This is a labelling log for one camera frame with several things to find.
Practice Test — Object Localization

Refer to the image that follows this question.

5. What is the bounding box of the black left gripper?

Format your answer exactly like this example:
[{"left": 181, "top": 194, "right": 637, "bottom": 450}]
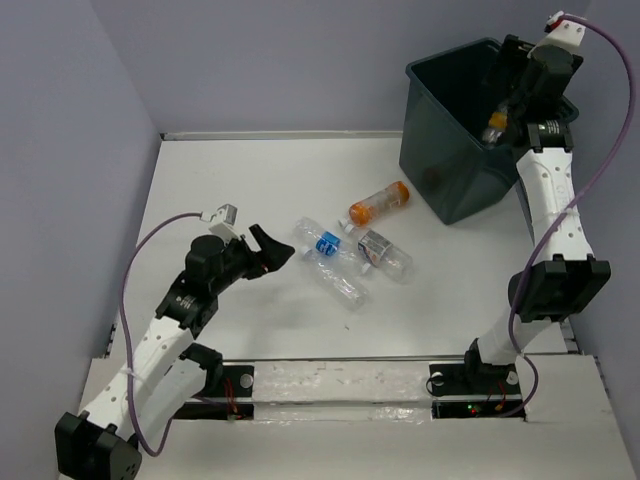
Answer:
[{"left": 209, "top": 225, "right": 293, "bottom": 295}]

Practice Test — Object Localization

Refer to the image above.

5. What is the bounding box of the small bottle yellow cap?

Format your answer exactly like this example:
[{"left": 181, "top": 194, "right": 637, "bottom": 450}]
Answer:
[{"left": 481, "top": 101, "right": 516, "bottom": 149}]

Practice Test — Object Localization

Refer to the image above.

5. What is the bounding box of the clear ribbed bottle white cap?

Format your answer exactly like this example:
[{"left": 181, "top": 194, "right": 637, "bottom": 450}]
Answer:
[{"left": 300, "top": 247, "right": 369, "bottom": 311}]

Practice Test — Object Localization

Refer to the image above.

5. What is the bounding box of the Pocari Sweat labelled bottle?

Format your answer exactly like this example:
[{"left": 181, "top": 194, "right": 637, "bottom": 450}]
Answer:
[{"left": 343, "top": 222, "right": 413, "bottom": 284}]

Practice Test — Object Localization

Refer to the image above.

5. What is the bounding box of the clear bottle blue label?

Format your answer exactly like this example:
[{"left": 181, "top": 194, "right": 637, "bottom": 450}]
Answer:
[{"left": 293, "top": 217, "right": 371, "bottom": 276}]

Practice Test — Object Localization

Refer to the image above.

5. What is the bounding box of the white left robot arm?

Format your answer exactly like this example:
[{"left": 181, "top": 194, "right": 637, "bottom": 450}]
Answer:
[{"left": 54, "top": 222, "right": 295, "bottom": 479}]

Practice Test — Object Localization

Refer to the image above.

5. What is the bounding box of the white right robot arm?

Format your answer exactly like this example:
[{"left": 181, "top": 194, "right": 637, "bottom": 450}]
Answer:
[{"left": 460, "top": 35, "right": 611, "bottom": 392}]

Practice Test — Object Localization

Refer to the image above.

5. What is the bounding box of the dark green plastic bin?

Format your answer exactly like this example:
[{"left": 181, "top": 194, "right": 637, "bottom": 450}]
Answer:
[{"left": 398, "top": 37, "right": 580, "bottom": 227}]

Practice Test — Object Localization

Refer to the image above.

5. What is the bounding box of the orange label bottle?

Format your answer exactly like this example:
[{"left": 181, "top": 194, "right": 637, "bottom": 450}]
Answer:
[{"left": 339, "top": 181, "right": 410, "bottom": 227}]

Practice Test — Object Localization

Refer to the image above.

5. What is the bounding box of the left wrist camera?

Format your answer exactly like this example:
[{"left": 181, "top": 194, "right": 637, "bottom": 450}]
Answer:
[{"left": 199, "top": 203, "right": 240, "bottom": 244}]

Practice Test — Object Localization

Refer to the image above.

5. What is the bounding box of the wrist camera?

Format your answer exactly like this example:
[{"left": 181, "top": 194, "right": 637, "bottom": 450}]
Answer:
[
  {"left": 199, "top": 203, "right": 240, "bottom": 244},
  {"left": 538, "top": 11, "right": 586, "bottom": 52}
]

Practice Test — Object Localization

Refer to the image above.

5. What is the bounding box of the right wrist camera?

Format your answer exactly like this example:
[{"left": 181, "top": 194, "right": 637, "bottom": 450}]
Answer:
[{"left": 538, "top": 11, "right": 586, "bottom": 52}]

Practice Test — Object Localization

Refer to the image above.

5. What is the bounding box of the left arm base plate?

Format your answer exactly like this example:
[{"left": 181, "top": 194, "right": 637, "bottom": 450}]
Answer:
[{"left": 174, "top": 364, "right": 255, "bottom": 421}]

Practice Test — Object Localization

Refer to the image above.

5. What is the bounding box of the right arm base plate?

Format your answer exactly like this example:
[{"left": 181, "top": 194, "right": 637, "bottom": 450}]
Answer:
[{"left": 425, "top": 362, "right": 525, "bottom": 420}]

